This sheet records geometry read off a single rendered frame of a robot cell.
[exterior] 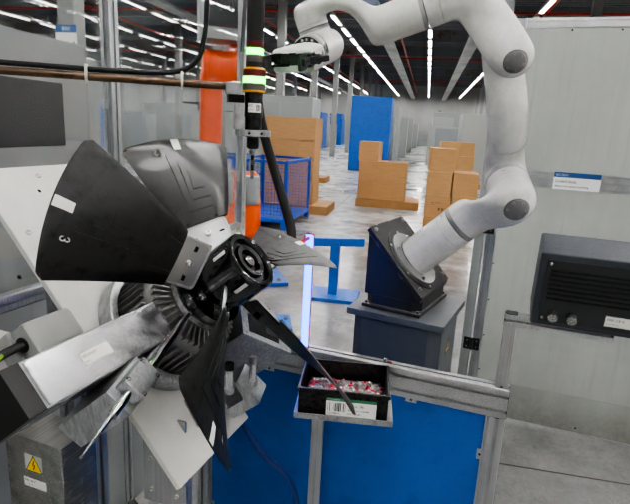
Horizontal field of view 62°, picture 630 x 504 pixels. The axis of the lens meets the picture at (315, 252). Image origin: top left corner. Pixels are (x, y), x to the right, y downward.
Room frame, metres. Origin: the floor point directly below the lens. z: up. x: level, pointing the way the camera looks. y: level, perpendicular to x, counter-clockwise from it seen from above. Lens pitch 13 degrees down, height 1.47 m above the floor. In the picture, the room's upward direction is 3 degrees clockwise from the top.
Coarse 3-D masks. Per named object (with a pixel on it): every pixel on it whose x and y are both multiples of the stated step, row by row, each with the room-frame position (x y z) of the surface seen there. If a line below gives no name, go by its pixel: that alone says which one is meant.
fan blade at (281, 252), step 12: (264, 228) 1.31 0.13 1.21; (264, 240) 1.24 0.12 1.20; (276, 240) 1.25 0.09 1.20; (288, 240) 1.27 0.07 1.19; (276, 252) 1.16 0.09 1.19; (288, 252) 1.17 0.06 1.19; (300, 252) 1.20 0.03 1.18; (312, 252) 1.25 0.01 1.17; (276, 264) 1.07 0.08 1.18; (288, 264) 1.10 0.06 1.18; (300, 264) 1.12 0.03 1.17; (312, 264) 1.16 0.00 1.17; (324, 264) 1.20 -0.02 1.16
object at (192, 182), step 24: (144, 144) 1.13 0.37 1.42; (168, 144) 1.15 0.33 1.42; (192, 144) 1.18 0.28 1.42; (216, 144) 1.21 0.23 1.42; (144, 168) 1.09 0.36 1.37; (168, 168) 1.10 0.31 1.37; (192, 168) 1.12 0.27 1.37; (216, 168) 1.14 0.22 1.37; (168, 192) 1.06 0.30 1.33; (192, 192) 1.07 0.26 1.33; (216, 192) 1.08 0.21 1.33; (192, 216) 1.03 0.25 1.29; (216, 216) 1.04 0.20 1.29
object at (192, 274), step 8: (192, 240) 0.91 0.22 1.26; (184, 248) 0.90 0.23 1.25; (192, 248) 0.91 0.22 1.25; (200, 248) 0.93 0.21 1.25; (208, 248) 0.94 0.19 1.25; (184, 256) 0.90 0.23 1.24; (192, 256) 0.92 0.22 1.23; (200, 256) 0.93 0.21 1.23; (208, 256) 0.94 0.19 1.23; (176, 264) 0.89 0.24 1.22; (184, 264) 0.91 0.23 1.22; (200, 264) 0.93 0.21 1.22; (176, 272) 0.90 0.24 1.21; (184, 272) 0.91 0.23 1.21; (192, 272) 0.92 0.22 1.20; (200, 272) 0.93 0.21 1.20; (168, 280) 0.88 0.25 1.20; (176, 280) 0.90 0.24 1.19; (184, 280) 0.91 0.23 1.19; (192, 280) 0.92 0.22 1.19
